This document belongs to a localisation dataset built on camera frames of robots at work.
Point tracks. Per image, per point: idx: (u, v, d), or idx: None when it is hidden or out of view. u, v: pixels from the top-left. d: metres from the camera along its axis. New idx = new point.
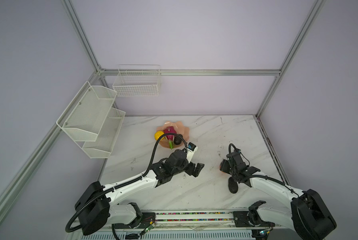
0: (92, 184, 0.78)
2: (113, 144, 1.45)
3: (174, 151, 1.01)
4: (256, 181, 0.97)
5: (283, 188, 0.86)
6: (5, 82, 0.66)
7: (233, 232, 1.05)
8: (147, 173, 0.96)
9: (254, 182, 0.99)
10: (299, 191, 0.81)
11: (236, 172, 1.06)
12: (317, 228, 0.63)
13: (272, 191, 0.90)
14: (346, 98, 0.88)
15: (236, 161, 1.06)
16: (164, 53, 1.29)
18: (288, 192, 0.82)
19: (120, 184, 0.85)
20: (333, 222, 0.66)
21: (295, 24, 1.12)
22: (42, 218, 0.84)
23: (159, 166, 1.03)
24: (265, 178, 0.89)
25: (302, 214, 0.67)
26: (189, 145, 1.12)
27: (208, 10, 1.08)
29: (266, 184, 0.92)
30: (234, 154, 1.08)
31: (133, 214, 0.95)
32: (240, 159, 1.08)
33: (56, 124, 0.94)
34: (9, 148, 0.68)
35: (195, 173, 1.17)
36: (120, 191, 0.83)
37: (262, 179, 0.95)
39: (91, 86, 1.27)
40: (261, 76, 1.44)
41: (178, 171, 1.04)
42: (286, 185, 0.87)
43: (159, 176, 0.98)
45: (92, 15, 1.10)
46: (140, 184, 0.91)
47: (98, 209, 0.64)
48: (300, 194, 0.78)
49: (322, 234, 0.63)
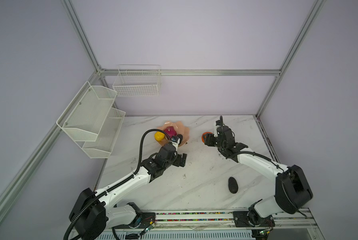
0: (82, 192, 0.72)
2: (113, 143, 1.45)
3: (164, 146, 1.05)
4: (243, 156, 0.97)
5: (269, 164, 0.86)
6: (5, 82, 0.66)
7: (233, 232, 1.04)
8: (138, 170, 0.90)
9: (241, 158, 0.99)
10: (284, 166, 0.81)
11: (225, 146, 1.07)
12: (296, 200, 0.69)
13: (258, 166, 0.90)
14: (346, 98, 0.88)
15: (226, 137, 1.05)
16: (164, 53, 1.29)
18: (274, 168, 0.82)
19: (112, 186, 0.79)
20: (311, 193, 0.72)
21: (295, 24, 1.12)
22: (42, 218, 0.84)
23: (150, 161, 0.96)
24: (252, 154, 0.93)
25: (285, 189, 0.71)
26: (173, 138, 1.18)
27: (207, 10, 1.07)
29: (253, 159, 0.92)
30: (225, 130, 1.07)
31: (132, 213, 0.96)
32: (230, 135, 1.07)
33: (56, 124, 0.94)
34: (10, 148, 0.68)
35: (182, 163, 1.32)
36: (113, 193, 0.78)
37: (250, 155, 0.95)
39: (91, 86, 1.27)
40: (261, 77, 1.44)
41: (168, 165, 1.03)
42: (272, 161, 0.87)
43: (151, 170, 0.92)
45: (91, 15, 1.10)
46: (134, 183, 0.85)
47: (94, 214, 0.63)
48: (285, 169, 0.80)
49: (300, 204, 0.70)
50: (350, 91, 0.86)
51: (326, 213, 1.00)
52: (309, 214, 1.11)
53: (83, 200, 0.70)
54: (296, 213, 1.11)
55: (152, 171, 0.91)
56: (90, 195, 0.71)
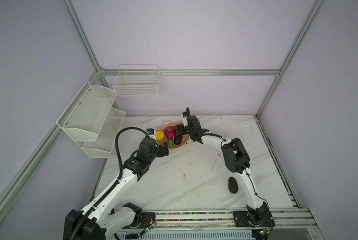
0: (66, 216, 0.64)
2: (113, 144, 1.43)
3: (143, 140, 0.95)
4: (205, 138, 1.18)
5: (220, 139, 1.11)
6: (4, 82, 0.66)
7: (233, 232, 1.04)
8: (122, 174, 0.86)
9: (203, 139, 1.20)
10: (229, 139, 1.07)
11: (193, 132, 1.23)
12: (238, 162, 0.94)
13: (214, 143, 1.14)
14: (346, 97, 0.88)
15: (194, 124, 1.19)
16: (164, 53, 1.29)
18: (222, 141, 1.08)
19: (98, 199, 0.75)
20: (248, 155, 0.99)
21: (295, 25, 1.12)
22: (42, 218, 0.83)
23: (132, 161, 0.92)
24: (210, 134, 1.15)
25: (229, 154, 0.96)
26: (149, 132, 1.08)
27: (207, 10, 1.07)
29: (210, 138, 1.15)
30: (193, 118, 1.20)
31: (131, 212, 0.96)
32: (197, 121, 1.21)
33: (56, 124, 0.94)
34: (9, 148, 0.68)
35: (166, 151, 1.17)
36: (102, 205, 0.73)
37: (208, 135, 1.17)
39: (91, 86, 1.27)
40: (262, 77, 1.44)
41: (153, 158, 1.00)
42: (221, 137, 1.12)
43: (136, 169, 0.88)
45: (91, 15, 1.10)
46: (120, 188, 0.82)
47: (88, 232, 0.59)
48: (228, 141, 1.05)
49: (242, 165, 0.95)
50: (350, 91, 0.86)
51: (326, 212, 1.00)
52: (309, 214, 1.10)
53: (71, 222, 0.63)
54: (296, 213, 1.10)
55: (137, 170, 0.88)
56: (77, 214, 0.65)
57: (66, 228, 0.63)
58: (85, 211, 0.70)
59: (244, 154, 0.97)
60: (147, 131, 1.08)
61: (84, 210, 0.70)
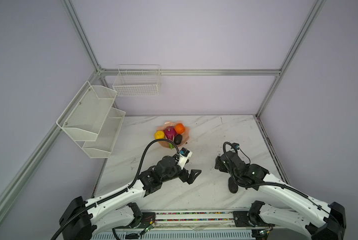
0: (74, 201, 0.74)
2: (113, 143, 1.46)
3: (164, 158, 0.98)
4: (270, 189, 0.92)
5: (307, 202, 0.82)
6: (5, 82, 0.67)
7: (233, 232, 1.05)
8: (134, 184, 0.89)
9: (263, 189, 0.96)
10: (327, 207, 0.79)
11: (240, 175, 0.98)
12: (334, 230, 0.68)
13: (294, 204, 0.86)
14: (347, 97, 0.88)
15: (236, 164, 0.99)
16: (164, 53, 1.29)
18: (315, 208, 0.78)
19: (103, 198, 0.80)
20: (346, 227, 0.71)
21: (295, 25, 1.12)
22: (42, 218, 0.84)
23: (148, 175, 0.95)
24: (282, 186, 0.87)
25: (341, 238, 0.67)
26: (181, 151, 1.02)
27: (208, 9, 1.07)
29: (283, 194, 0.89)
30: (231, 156, 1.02)
31: (130, 215, 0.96)
32: (238, 159, 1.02)
33: (56, 124, 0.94)
34: (9, 148, 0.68)
35: (189, 180, 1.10)
36: (103, 206, 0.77)
37: (277, 188, 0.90)
39: (91, 86, 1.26)
40: (262, 77, 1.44)
41: (167, 178, 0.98)
42: (310, 198, 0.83)
43: (147, 186, 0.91)
45: (91, 14, 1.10)
46: (127, 196, 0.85)
47: (79, 227, 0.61)
48: (328, 211, 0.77)
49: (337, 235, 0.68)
50: (351, 91, 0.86)
51: None
52: None
53: (73, 208, 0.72)
54: None
55: (148, 187, 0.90)
56: (81, 204, 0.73)
57: (69, 211, 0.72)
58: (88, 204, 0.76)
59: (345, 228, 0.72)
60: (180, 150, 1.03)
61: (88, 202, 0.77)
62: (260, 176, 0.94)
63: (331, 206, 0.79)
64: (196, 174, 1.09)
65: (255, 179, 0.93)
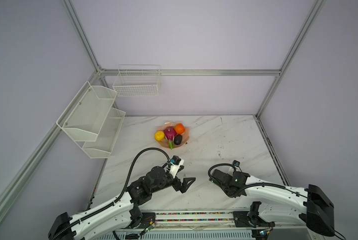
0: (59, 216, 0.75)
2: (113, 143, 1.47)
3: (153, 168, 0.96)
4: (253, 190, 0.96)
5: (287, 193, 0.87)
6: (5, 82, 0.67)
7: (233, 232, 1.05)
8: (121, 196, 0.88)
9: (249, 192, 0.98)
10: (304, 192, 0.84)
11: (227, 187, 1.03)
12: (317, 211, 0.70)
13: (276, 197, 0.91)
14: (347, 97, 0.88)
15: (219, 178, 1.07)
16: (164, 52, 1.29)
18: (295, 196, 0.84)
19: (88, 214, 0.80)
20: (330, 210, 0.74)
21: (295, 24, 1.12)
22: (42, 218, 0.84)
23: (137, 186, 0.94)
24: (262, 184, 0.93)
25: (326, 218, 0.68)
26: (172, 159, 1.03)
27: (207, 8, 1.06)
29: (266, 191, 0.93)
30: (214, 173, 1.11)
31: (126, 219, 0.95)
32: (222, 174, 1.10)
33: (56, 124, 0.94)
34: (9, 148, 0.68)
35: (182, 189, 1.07)
36: (87, 222, 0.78)
37: (259, 187, 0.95)
39: (91, 86, 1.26)
40: (262, 77, 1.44)
41: (158, 189, 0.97)
42: (288, 188, 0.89)
43: (135, 198, 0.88)
45: (91, 14, 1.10)
46: (113, 210, 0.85)
47: None
48: (306, 196, 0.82)
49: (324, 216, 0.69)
50: (351, 91, 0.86)
51: None
52: None
53: (59, 224, 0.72)
54: None
55: (136, 199, 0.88)
56: (66, 220, 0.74)
57: (53, 228, 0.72)
58: (72, 220, 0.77)
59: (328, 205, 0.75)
60: (171, 159, 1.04)
61: (73, 218, 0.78)
62: (243, 181, 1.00)
63: (307, 189, 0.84)
64: (189, 183, 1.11)
65: (241, 186, 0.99)
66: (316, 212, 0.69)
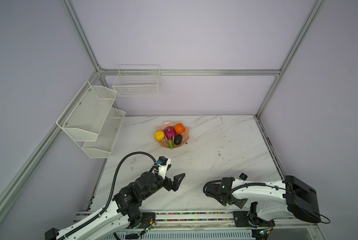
0: (48, 231, 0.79)
2: (113, 143, 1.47)
3: (144, 173, 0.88)
4: (240, 193, 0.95)
5: (267, 189, 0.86)
6: (5, 82, 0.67)
7: (233, 232, 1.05)
8: (108, 206, 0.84)
9: (238, 196, 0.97)
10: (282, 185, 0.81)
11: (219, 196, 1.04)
12: (297, 201, 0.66)
13: (260, 196, 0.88)
14: (346, 97, 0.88)
15: (211, 190, 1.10)
16: (164, 53, 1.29)
18: (275, 191, 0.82)
19: (73, 228, 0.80)
20: (311, 196, 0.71)
21: (295, 24, 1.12)
22: (42, 218, 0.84)
23: (126, 194, 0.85)
24: (245, 185, 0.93)
25: (307, 207, 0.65)
26: (159, 161, 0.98)
27: (207, 8, 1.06)
29: (250, 192, 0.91)
30: (207, 187, 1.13)
31: (123, 221, 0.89)
32: (213, 186, 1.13)
33: (56, 124, 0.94)
34: (9, 149, 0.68)
35: (174, 187, 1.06)
36: (73, 237, 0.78)
37: (244, 188, 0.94)
39: (91, 86, 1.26)
40: (262, 77, 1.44)
41: (149, 194, 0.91)
42: (268, 184, 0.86)
43: (123, 206, 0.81)
45: (91, 14, 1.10)
46: (99, 222, 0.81)
47: None
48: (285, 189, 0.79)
49: (306, 205, 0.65)
50: (350, 91, 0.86)
51: (325, 214, 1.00)
52: None
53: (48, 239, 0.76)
54: None
55: (124, 208, 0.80)
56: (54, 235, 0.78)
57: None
58: (58, 236, 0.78)
59: (310, 192, 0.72)
60: (158, 160, 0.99)
61: (59, 233, 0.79)
62: (230, 186, 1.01)
63: (284, 180, 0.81)
64: (180, 179, 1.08)
65: (227, 192, 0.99)
66: (296, 203, 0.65)
